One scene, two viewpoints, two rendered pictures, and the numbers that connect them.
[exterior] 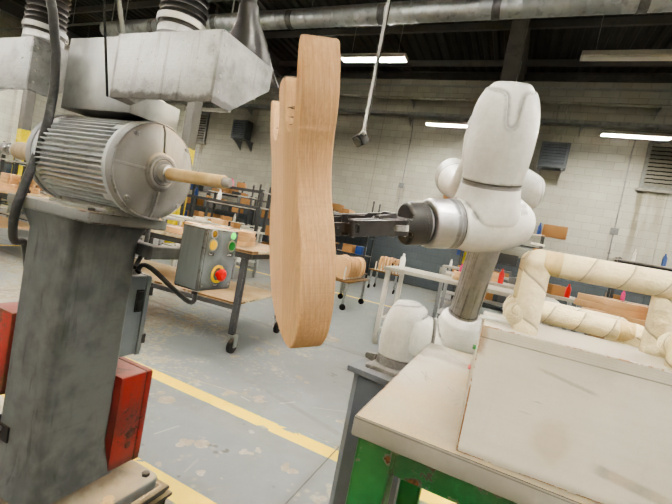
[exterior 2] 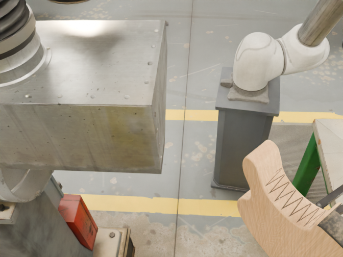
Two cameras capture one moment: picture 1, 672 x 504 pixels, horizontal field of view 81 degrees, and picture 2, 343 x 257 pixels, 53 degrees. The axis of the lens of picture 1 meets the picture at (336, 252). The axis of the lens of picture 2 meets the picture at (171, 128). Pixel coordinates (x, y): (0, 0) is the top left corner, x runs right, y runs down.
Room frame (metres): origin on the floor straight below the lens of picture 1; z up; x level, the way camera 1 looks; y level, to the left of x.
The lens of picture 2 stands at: (0.51, 0.34, 1.80)
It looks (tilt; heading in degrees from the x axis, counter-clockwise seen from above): 50 degrees down; 345
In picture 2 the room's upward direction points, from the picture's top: 5 degrees counter-clockwise
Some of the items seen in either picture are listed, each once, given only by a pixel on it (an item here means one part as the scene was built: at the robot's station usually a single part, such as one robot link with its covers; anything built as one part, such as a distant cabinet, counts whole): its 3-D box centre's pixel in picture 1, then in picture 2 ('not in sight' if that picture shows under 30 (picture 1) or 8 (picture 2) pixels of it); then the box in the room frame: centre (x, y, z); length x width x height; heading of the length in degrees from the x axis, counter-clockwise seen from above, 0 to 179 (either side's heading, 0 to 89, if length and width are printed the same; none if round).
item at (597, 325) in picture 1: (573, 320); not in sight; (0.63, -0.40, 1.12); 0.20 x 0.03 x 0.03; 69
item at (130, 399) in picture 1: (108, 397); (57, 219); (1.28, 0.66, 0.49); 0.25 x 0.12 x 0.37; 66
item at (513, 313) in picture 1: (515, 310); not in sight; (0.55, -0.27, 1.12); 0.11 x 0.03 x 0.03; 160
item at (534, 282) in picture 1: (531, 296); not in sight; (0.51, -0.26, 1.15); 0.03 x 0.03 x 0.09
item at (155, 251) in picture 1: (172, 252); not in sight; (1.24, 0.51, 1.02); 0.19 x 0.04 x 0.04; 156
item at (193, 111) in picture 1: (190, 133); not in sight; (10.37, 4.35, 2.99); 0.41 x 0.41 x 5.98; 66
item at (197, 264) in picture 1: (185, 261); not in sight; (1.29, 0.49, 0.99); 0.24 x 0.21 x 0.26; 66
